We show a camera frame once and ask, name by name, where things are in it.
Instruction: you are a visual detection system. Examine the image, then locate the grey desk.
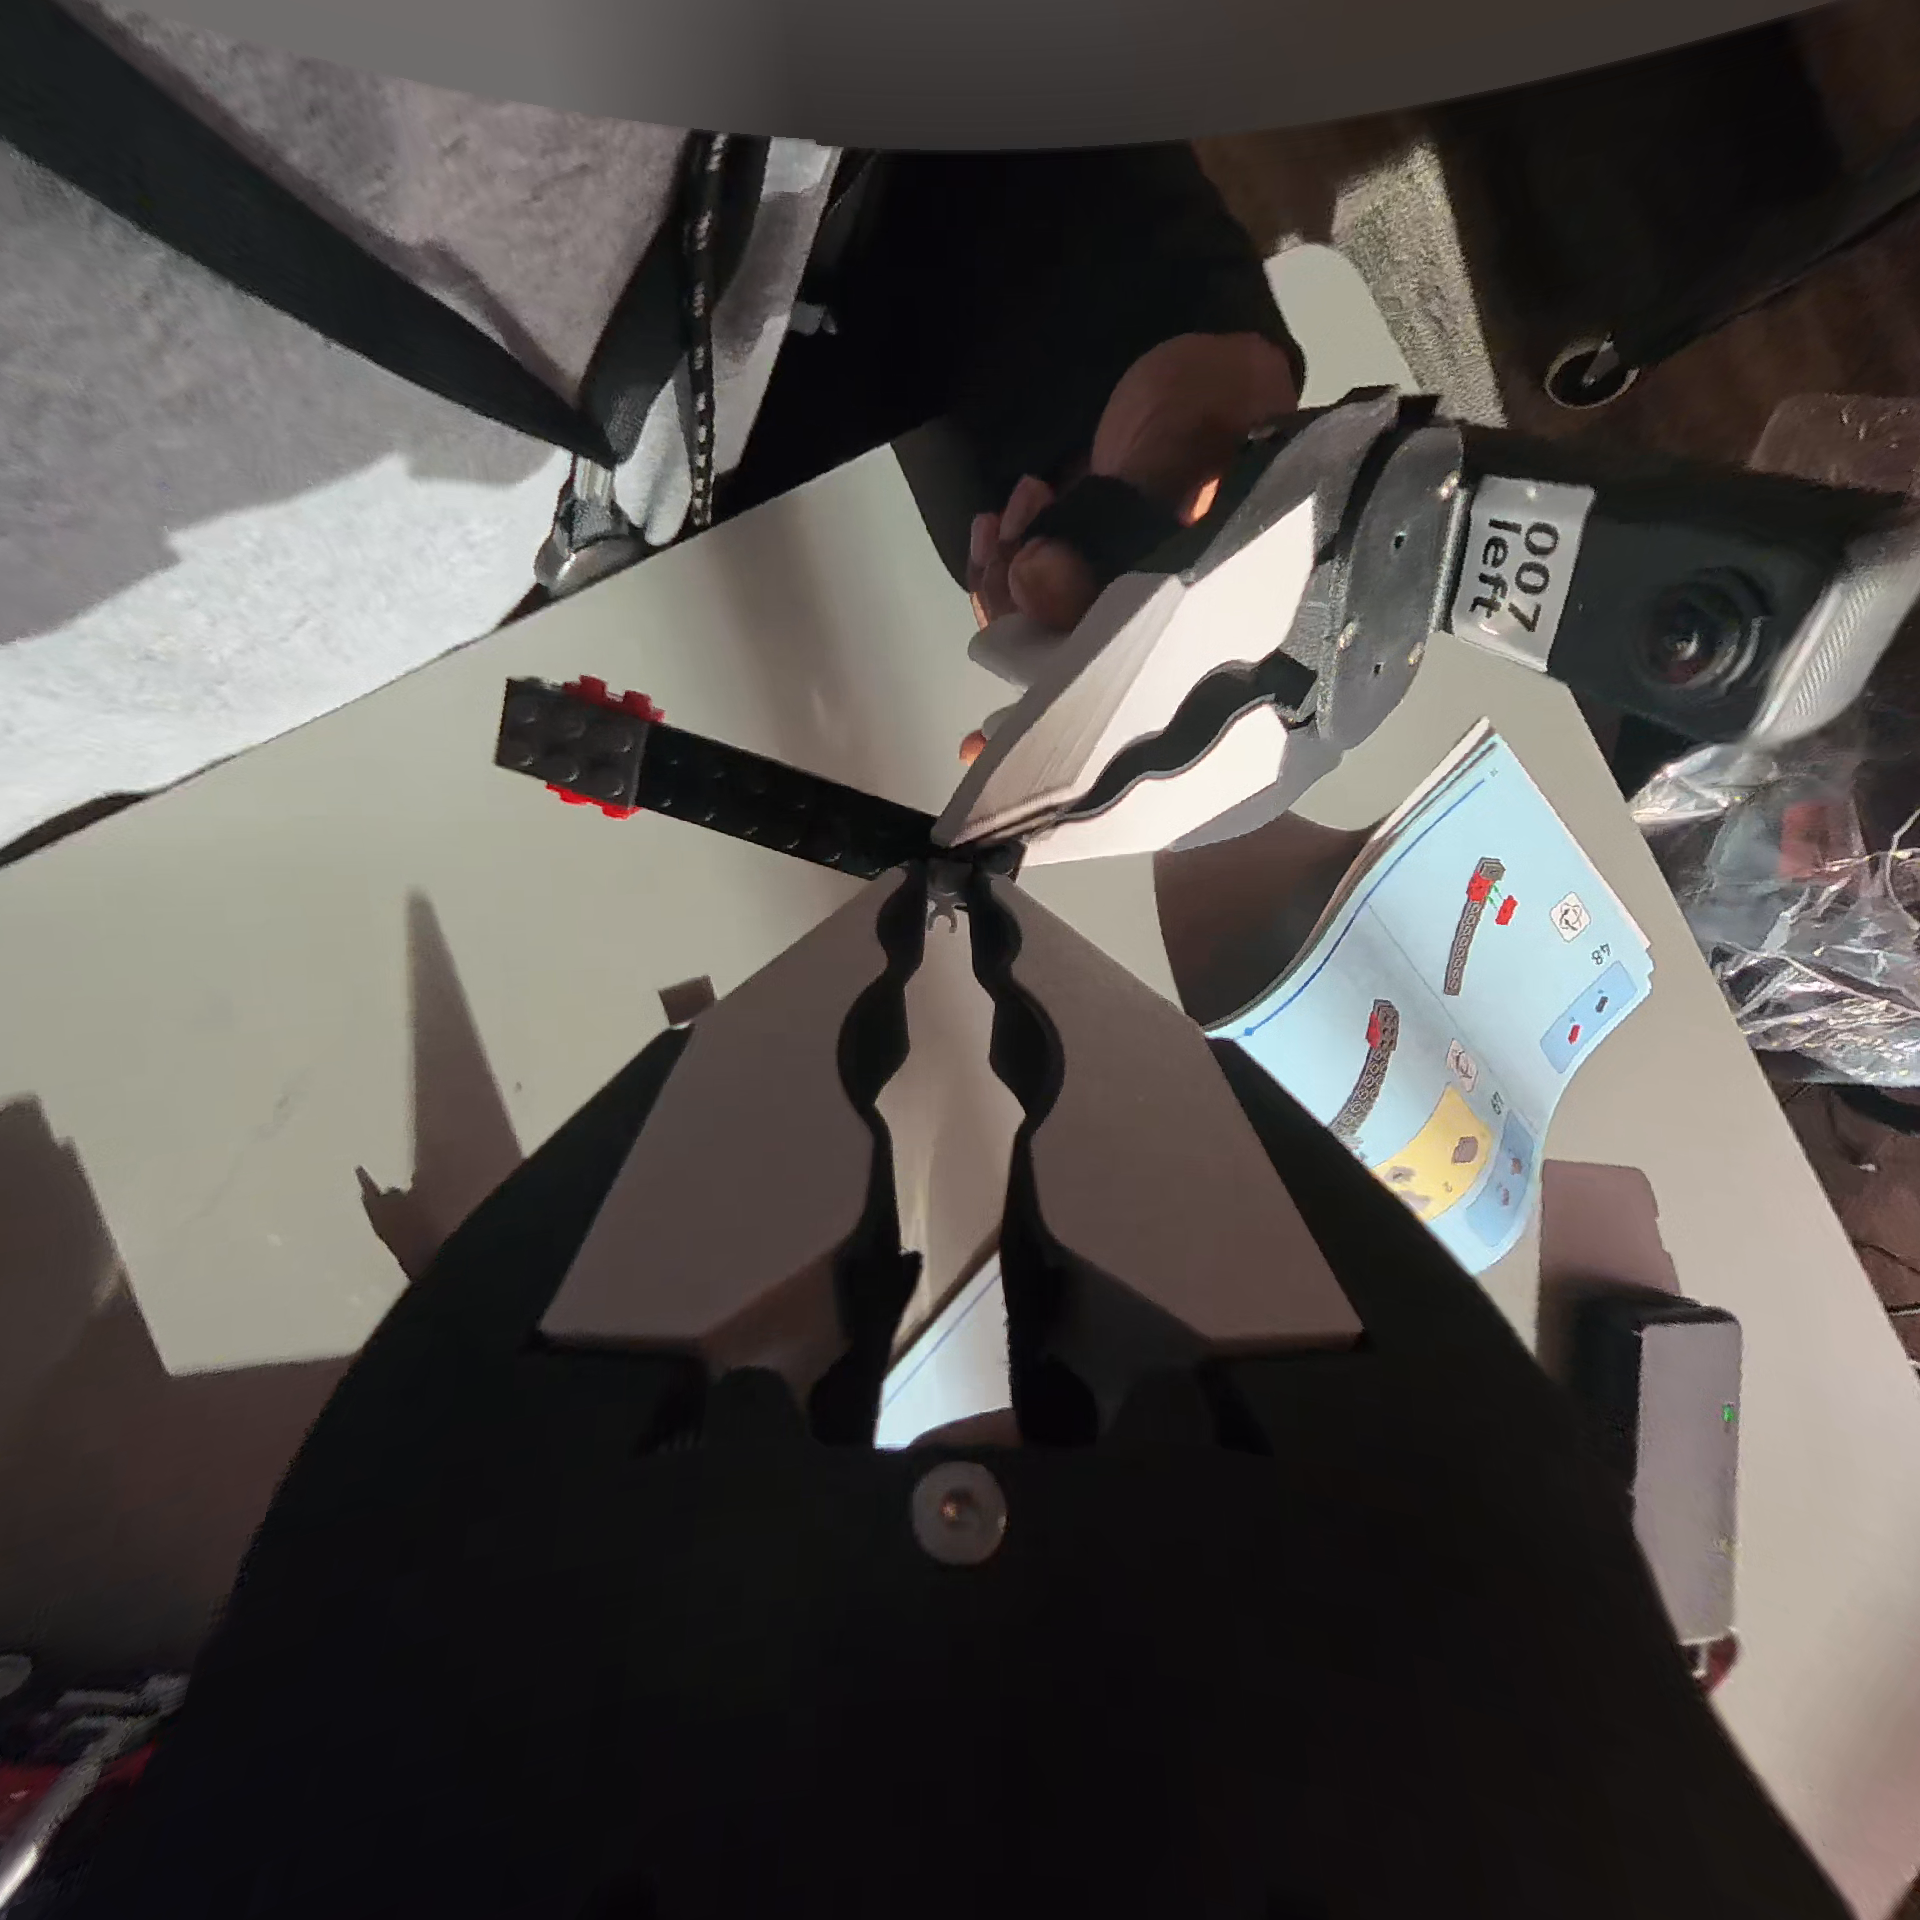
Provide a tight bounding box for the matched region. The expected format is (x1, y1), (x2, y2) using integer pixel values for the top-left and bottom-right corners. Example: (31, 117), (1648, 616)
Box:
(0, 246), (1920, 1920)

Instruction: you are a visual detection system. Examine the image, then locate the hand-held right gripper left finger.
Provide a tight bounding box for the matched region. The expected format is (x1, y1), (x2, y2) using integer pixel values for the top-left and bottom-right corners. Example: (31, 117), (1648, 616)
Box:
(534, 879), (924, 1447)

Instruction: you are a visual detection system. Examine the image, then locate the black power adapter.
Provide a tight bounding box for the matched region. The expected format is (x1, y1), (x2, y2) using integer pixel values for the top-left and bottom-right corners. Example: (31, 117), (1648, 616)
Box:
(1567, 1287), (1751, 1686)

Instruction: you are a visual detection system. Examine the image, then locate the long black brick beam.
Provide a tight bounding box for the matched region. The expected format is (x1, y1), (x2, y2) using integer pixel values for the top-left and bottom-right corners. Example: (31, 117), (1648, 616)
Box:
(493, 671), (1031, 893)

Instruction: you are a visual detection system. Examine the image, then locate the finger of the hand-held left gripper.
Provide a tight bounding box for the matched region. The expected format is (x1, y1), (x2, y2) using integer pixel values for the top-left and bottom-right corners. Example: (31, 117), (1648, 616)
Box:
(925, 500), (1327, 851)
(1031, 710), (1340, 873)

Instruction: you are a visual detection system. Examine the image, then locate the black lanyard strap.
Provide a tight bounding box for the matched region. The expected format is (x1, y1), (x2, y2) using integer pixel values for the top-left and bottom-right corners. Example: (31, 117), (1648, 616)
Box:
(0, 30), (753, 584)

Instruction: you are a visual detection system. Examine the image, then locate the person's grey sweatshirt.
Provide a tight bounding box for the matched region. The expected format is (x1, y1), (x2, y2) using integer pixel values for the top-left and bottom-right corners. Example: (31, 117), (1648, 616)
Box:
(0, 47), (850, 849)

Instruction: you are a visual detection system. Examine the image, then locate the person's left hand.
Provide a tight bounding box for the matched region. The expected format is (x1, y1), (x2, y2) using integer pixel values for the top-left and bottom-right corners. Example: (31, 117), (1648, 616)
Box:
(963, 334), (1305, 634)

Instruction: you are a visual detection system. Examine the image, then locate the person's left forearm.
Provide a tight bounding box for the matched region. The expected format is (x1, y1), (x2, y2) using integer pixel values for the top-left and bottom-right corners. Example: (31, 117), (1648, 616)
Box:
(817, 147), (1305, 453)

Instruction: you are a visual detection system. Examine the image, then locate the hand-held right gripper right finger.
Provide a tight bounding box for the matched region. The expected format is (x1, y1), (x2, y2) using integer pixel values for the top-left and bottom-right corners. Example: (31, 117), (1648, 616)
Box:
(973, 883), (1365, 1447)

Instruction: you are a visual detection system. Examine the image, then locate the red black toy brick truck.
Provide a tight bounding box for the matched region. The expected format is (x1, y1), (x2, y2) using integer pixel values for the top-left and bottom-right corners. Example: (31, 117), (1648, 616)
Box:
(0, 1650), (193, 1920)

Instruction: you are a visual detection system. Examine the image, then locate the clear plastic wrapped bundle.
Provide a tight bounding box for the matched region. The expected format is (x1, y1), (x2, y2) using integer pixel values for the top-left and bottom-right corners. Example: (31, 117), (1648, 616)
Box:
(1627, 734), (1920, 1090)

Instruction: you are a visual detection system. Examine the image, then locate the light blue instruction booklet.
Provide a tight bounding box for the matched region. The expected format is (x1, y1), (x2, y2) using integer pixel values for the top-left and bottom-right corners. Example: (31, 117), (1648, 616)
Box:
(874, 721), (1655, 1456)

